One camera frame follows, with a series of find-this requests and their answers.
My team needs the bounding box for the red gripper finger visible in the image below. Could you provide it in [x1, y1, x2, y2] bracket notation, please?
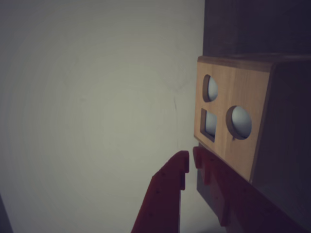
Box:
[193, 146, 311, 233]
[131, 150, 190, 233]

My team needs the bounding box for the wooden shape sorter box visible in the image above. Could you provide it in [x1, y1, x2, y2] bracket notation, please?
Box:
[193, 55, 311, 209]

